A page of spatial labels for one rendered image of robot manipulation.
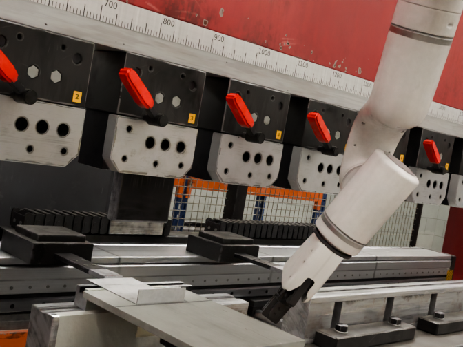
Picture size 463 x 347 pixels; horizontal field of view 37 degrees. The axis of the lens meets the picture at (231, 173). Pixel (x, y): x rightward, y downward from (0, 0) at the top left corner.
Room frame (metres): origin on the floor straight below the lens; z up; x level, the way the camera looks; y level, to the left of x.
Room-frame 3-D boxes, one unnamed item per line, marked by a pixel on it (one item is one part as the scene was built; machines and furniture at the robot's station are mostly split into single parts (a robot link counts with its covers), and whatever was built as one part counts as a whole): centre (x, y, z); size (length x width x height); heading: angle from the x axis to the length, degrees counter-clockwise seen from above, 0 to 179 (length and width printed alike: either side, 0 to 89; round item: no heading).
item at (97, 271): (1.15, 0.25, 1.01); 0.26 x 0.12 x 0.05; 45
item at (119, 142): (1.02, 0.14, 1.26); 0.15 x 0.09 x 0.17; 135
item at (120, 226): (1.04, 0.13, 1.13); 0.10 x 0.02 x 0.10; 135
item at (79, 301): (1.05, 0.11, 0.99); 0.20 x 0.03 x 0.03; 135
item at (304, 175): (1.30, -0.14, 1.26); 0.15 x 0.09 x 0.17; 135
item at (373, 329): (1.43, -0.34, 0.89); 0.30 x 0.05 x 0.03; 135
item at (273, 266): (1.47, -0.06, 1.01); 0.26 x 0.12 x 0.05; 45
